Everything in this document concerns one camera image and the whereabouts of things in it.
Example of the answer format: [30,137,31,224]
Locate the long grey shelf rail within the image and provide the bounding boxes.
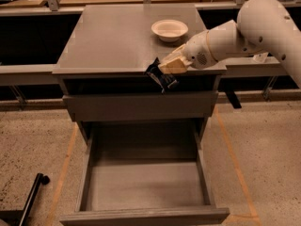
[0,56,287,86]

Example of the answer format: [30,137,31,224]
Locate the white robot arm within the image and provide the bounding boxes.
[159,0,301,86]

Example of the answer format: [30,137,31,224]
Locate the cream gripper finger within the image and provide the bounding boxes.
[159,57,192,74]
[161,44,185,63]

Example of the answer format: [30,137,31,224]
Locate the grey top drawer front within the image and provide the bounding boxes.
[63,91,217,121]

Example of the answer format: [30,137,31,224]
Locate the blue rxbar blueberry wrapper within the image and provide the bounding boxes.
[145,57,179,93]

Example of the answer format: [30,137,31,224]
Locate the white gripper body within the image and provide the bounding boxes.
[182,30,216,69]

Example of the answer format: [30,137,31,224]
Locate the open grey middle drawer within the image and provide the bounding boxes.
[60,120,230,226]

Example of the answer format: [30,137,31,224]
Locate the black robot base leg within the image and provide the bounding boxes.
[0,173,50,226]

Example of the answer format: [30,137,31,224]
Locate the white paper bowl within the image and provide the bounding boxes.
[151,20,188,42]

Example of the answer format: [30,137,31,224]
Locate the grey drawer cabinet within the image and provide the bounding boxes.
[53,4,224,138]

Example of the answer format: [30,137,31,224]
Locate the clear sanitizer pump bottle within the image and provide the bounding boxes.
[253,52,268,63]

